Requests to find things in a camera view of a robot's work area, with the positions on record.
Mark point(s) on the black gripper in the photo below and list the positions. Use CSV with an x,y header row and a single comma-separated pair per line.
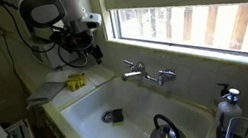
x,y
76,40

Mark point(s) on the green and yellow sponge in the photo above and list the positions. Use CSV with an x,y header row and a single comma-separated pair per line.
x,y
117,115

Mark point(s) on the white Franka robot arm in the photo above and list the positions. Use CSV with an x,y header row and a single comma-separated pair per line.
x,y
72,3

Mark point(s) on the metal sink drain strainer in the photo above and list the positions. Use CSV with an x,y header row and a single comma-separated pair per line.
x,y
106,117

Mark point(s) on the white sink basin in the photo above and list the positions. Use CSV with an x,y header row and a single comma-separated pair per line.
x,y
137,110

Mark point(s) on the yellow rubber gloves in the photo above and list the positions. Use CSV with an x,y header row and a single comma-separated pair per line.
x,y
76,81

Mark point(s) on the white countertop appliance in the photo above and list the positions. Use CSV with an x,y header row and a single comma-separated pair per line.
x,y
51,59

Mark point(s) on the grey folded cloth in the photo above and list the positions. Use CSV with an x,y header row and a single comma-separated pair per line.
x,y
45,92

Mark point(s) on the kitchen window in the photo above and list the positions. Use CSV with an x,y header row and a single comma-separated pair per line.
x,y
195,13

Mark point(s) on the dark pump bottle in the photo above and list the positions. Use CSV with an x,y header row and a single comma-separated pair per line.
x,y
224,88

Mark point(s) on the white soap pump bottle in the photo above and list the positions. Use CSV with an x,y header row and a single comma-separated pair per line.
x,y
228,109

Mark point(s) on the chrome wall tap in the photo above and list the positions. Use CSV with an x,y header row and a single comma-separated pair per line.
x,y
138,73

